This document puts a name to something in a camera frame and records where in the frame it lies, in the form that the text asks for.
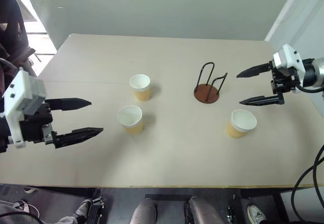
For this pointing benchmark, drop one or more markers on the white wall conduit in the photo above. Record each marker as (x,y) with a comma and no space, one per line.
(281,11)

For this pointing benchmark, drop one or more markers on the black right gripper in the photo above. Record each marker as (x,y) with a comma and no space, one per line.
(283,80)

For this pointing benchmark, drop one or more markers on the person in grey trousers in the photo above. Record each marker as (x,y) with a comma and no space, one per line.
(15,215)

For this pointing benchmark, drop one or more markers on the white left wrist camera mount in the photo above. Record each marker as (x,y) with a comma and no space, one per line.
(21,92)

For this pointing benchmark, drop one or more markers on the person in dark clothes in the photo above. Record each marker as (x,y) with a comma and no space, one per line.
(11,39)

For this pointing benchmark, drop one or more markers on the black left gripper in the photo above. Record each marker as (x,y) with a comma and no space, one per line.
(35,126)

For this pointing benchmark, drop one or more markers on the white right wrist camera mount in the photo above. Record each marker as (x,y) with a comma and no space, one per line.
(288,59)

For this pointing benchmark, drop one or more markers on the white sneaker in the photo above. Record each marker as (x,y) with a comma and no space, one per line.
(257,214)

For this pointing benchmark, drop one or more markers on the dark rounded shape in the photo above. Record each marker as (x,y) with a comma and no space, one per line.
(202,211)
(144,212)

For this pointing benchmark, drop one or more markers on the yellow paper cup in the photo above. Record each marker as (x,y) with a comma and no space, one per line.
(243,121)
(140,82)
(129,116)

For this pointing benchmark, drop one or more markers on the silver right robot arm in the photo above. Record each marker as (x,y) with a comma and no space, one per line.
(316,72)

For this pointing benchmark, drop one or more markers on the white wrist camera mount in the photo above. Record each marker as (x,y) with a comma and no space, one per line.
(21,92)
(288,59)

